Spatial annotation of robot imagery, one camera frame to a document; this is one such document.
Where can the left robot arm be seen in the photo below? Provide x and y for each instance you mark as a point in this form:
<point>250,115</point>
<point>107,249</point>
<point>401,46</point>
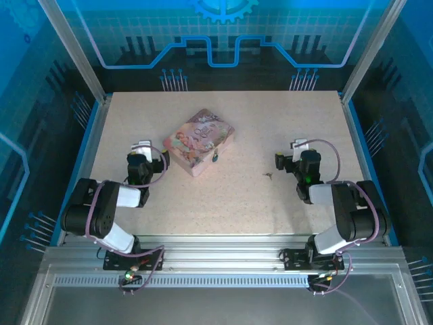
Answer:
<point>101,216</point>

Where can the pink printed tin box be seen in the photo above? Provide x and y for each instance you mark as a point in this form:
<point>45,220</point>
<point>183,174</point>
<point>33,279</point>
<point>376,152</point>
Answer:
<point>196,139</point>

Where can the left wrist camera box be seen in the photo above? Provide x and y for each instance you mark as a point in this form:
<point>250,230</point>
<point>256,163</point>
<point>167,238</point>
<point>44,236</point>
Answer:
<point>143,149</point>

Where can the grey steel tray panel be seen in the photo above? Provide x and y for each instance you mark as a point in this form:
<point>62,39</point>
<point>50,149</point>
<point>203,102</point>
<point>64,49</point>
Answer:
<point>220,308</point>

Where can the aluminium mounting beam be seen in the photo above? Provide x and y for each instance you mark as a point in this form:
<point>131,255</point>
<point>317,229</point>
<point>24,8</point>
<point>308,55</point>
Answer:
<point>220,252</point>

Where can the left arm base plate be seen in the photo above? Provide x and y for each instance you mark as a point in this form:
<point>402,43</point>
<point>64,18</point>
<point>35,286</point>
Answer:
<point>115,262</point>

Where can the aluminium upright post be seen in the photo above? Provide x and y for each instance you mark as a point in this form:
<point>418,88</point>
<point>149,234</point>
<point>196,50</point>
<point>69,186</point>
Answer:
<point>77,54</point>
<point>372,50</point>

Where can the aluminium side rail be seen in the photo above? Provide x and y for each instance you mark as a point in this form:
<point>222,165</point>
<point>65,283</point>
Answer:
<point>85,169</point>

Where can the small blue padlock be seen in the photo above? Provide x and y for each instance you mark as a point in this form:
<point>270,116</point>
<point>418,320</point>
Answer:
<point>215,156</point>

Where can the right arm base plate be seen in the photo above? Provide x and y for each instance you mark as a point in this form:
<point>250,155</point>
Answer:
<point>294,259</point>

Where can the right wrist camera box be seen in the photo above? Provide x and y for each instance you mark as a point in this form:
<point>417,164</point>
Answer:
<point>300,144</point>

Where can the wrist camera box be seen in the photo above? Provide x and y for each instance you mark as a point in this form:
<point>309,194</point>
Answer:
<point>300,144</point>
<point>143,149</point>

